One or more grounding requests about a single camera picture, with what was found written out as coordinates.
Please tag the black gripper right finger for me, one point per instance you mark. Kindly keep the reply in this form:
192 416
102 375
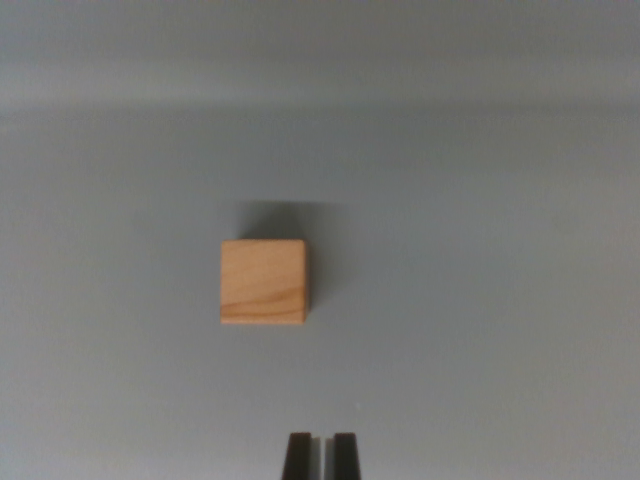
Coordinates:
346 457

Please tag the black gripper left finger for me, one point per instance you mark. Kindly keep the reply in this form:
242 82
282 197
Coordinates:
298 457

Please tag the wooden cube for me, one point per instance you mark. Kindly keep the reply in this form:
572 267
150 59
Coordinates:
263 281

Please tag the gray plastic bin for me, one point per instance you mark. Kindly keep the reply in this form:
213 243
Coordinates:
475 250

